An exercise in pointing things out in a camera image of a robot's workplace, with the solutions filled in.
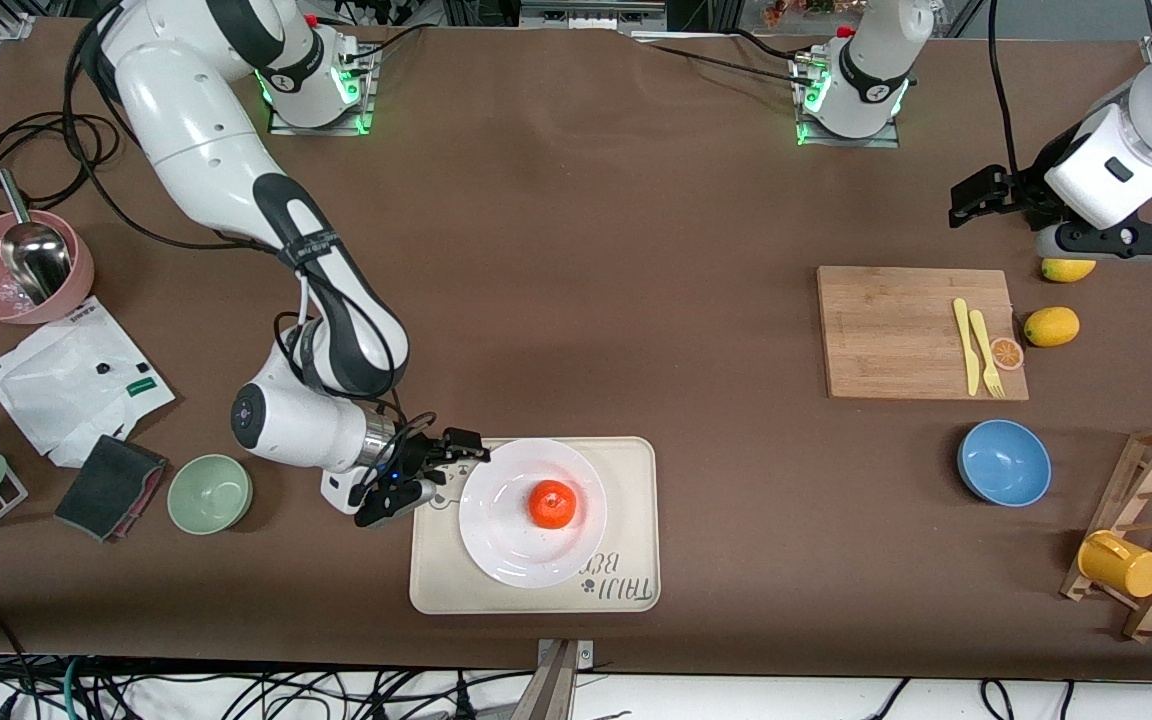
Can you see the yellow lemon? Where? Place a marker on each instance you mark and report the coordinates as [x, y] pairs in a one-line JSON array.
[[1066, 271], [1051, 327]]

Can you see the yellow mug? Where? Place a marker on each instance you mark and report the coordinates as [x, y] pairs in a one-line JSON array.
[[1126, 568]]

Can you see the wooden mug rack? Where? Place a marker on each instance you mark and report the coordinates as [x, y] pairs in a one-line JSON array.
[[1111, 500]]

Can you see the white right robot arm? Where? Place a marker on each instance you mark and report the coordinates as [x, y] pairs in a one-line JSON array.
[[196, 110]]

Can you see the blue bowl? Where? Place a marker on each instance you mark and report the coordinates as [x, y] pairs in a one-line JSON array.
[[1004, 463]]

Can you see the cream bear print tray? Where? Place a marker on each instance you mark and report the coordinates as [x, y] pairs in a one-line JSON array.
[[631, 500]]

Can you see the orange slice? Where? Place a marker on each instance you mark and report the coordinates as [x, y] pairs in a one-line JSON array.
[[1007, 353]]

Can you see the yellow plastic knife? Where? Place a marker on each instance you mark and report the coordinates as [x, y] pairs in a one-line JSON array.
[[965, 340]]

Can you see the clear crinkled plastic pieces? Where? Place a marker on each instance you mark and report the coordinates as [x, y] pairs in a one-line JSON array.
[[14, 293]]

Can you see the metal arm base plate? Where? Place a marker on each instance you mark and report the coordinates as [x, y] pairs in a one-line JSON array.
[[361, 90], [804, 130]]

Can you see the dark grey folded cloth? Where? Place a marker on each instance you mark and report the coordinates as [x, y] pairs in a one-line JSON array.
[[101, 485]]

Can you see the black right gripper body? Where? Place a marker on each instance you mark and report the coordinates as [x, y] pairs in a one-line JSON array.
[[414, 452]]

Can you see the orange fruit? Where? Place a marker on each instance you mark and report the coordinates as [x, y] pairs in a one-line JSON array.
[[552, 504]]

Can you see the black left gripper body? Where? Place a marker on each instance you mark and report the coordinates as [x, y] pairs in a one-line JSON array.
[[1020, 193]]

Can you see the white round plate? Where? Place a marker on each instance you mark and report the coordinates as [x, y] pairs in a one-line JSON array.
[[501, 520]]

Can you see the wooden cutting board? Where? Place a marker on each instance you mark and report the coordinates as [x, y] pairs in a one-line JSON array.
[[886, 330]]

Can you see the metal table edge bracket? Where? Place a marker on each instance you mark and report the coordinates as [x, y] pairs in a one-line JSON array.
[[558, 680]]

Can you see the metal scoop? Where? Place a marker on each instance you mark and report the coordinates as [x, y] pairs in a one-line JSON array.
[[36, 255]]

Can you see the aluminium frame structure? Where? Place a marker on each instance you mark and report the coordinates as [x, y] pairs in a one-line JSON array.
[[591, 12]]

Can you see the yellow plastic fork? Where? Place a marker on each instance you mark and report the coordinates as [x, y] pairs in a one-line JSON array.
[[981, 335]]

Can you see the pale green bowl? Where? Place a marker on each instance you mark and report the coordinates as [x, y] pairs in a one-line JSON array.
[[209, 493]]

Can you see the white plastic bag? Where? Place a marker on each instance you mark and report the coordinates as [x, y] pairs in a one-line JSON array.
[[56, 385]]

